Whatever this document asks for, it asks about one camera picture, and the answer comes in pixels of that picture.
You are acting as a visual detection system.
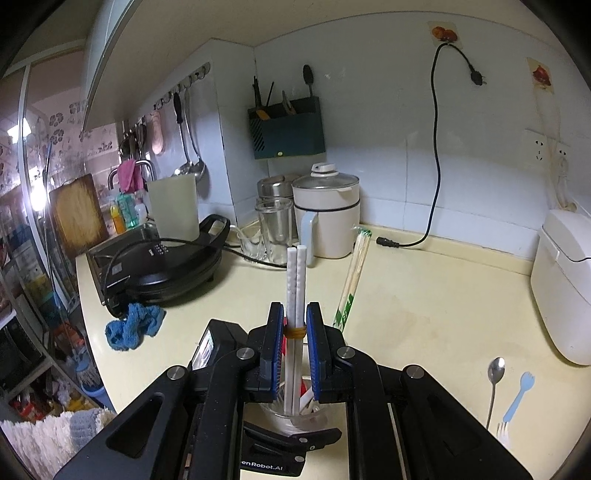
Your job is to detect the pink cloth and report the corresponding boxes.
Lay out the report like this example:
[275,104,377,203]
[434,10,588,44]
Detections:
[116,159,147,192]

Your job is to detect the metal faucet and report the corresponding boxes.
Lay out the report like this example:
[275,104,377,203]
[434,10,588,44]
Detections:
[107,158,157,190]

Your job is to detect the white wall cabinet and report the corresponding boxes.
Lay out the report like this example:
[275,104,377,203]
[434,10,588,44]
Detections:
[81,0,144,132]

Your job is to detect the red fruit wall sticker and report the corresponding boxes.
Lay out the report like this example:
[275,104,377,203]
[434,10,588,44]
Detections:
[427,21,465,47]
[527,58,555,93]

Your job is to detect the small clear glass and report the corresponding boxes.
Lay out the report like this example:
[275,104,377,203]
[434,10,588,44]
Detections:
[238,225,269,261]

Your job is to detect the wall hook rail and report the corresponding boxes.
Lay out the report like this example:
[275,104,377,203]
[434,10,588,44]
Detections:
[139,62,212,121]

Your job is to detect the steel canister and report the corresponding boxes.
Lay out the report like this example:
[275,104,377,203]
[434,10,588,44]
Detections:
[257,174,301,200]

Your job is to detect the clear glass tumbler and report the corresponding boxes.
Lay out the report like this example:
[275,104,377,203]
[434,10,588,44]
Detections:
[256,374,342,432]

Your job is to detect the black power cable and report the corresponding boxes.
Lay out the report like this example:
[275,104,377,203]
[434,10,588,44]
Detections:
[376,41,488,250]

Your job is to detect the white chopsticks pair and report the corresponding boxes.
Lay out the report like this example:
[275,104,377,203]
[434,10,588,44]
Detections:
[284,246,309,416]

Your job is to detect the paper-wrapped disposable chopsticks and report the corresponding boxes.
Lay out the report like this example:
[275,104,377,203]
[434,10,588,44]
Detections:
[332,229,372,333]

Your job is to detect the black griddle cable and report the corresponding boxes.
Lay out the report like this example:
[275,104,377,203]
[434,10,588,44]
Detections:
[102,237,289,319]

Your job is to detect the dark green wall utensil holder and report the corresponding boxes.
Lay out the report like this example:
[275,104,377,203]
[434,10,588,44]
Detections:
[247,95,328,161]

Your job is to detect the tall glass mug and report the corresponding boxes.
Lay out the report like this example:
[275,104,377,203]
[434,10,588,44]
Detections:
[255,198,296,266]

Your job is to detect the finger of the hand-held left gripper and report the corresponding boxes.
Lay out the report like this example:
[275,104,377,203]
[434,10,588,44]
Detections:
[242,420,342,455]

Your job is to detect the cluttered storage shelf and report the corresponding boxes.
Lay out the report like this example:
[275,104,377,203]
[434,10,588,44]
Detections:
[0,185,107,416]

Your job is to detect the white rice cooker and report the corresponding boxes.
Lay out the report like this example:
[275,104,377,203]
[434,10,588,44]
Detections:
[530,209,591,366]

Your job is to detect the black electric griddle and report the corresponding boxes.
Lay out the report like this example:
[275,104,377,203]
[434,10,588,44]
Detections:
[87,213,232,308]

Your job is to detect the pink hanging scrubber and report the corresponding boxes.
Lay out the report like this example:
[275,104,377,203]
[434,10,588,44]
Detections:
[150,111,166,155]

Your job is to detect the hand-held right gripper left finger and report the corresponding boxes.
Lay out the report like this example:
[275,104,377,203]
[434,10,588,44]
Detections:
[54,302,284,480]

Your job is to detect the black-handled steel ladle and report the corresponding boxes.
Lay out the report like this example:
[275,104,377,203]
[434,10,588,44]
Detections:
[172,91,195,177]

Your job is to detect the blue cloth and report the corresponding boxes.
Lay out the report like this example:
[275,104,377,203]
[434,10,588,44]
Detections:
[105,302,167,352]

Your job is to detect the white wall socket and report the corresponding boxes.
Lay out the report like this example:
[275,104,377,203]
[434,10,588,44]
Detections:
[524,129,550,171]
[551,141,572,175]

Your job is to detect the wooden cutting board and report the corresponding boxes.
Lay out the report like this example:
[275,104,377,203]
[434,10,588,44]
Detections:
[48,173,110,259]

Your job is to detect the long metal spoon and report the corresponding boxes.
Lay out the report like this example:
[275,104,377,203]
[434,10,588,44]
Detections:
[485,356,506,430]

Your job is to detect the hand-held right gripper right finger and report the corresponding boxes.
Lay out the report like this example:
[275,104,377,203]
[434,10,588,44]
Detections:
[305,302,534,480]

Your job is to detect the beige electric pot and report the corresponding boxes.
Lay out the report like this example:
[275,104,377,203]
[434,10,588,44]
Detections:
[292,162,362,268]

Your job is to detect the blue plastic spork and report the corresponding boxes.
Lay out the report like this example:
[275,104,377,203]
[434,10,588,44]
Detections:
[501,371,536,423]

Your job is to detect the green dish soap bottle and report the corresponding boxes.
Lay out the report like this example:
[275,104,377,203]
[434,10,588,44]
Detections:
[116,191,138,230]

